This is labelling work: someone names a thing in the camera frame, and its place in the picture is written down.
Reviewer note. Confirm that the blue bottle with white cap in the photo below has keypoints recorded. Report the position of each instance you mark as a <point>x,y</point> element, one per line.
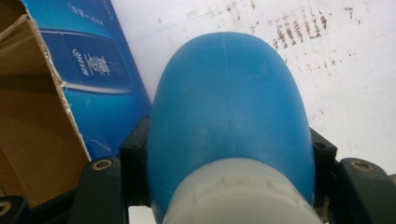
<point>230,118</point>

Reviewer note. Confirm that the blue cardboard box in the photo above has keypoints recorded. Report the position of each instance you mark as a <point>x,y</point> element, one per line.
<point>93,93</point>

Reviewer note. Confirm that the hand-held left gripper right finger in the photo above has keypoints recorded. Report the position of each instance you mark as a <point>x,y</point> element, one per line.
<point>323,155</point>

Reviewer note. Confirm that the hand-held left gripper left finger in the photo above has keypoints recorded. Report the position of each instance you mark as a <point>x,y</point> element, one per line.
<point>135,161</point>

